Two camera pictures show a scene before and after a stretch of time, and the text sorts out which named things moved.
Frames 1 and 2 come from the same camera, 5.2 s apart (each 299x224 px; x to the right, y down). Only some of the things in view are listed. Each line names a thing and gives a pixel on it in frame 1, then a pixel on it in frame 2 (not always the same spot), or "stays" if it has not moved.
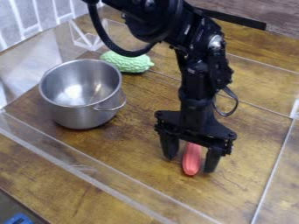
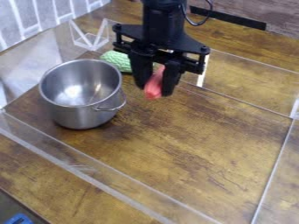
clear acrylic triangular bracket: (88, 40) stays
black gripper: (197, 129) → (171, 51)
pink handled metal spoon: (191, 158) → (153, 87)
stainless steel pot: (83, 92) stays
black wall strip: (224, 17) stays
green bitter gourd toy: (128, 64) stays
